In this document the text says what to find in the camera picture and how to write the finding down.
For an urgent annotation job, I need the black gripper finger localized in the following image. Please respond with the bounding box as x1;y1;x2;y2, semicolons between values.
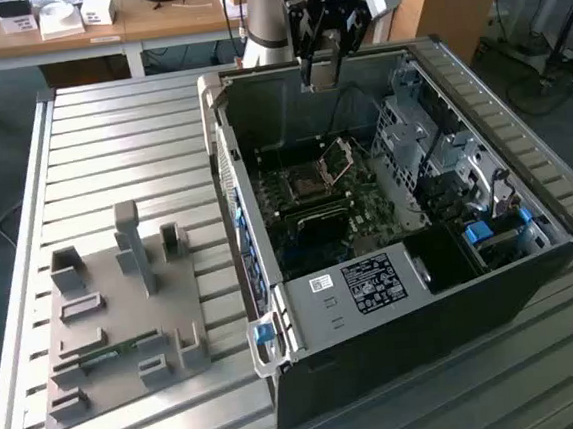
326;11;374;88
283;0;330;96

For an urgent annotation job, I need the metal socket cover frame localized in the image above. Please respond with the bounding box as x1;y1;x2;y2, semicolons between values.
313;136;361;189

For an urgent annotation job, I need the CPU socket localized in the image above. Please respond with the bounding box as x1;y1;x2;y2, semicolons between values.
281;160;329;206

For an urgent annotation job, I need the silver disk bay cage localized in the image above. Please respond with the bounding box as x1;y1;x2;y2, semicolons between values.
362;45;492;236

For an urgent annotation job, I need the green motherboard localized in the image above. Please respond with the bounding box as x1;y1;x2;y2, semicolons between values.
247;129;436;283

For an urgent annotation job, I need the installed RAM stick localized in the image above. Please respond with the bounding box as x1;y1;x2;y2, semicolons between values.
280;192;357;222

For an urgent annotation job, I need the black graphics card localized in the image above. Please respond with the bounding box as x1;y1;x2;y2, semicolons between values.
265;207;356;282

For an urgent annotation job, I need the white cube box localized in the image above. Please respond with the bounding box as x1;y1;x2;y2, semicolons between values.
78;0;118;29

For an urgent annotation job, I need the metal equipment stand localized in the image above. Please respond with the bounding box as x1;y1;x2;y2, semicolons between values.
468;0;573;123

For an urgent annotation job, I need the blue disk carrier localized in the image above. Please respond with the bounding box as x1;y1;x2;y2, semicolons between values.
460;220;496;251

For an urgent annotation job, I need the white round stand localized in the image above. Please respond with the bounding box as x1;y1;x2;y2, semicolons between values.
35;0;87;42

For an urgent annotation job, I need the blue plastic tab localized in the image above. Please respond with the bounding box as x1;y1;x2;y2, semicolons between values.
515;206;540;255

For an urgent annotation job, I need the silver power supply unit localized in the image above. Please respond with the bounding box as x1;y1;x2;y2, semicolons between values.
269;240;438;365

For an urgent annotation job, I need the small white labelled box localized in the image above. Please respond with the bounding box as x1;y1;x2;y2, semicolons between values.
0;12;42;37

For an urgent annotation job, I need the blue case latch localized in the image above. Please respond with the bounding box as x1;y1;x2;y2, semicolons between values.
252;322;275;348

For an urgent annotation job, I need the grey parts rack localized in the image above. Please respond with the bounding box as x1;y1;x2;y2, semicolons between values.
24;193;218;429

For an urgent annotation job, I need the black PC case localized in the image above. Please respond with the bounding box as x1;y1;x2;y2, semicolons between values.
193;22;573;429

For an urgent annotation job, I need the loose green RAM stick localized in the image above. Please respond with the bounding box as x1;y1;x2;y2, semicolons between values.
76;337;145;370

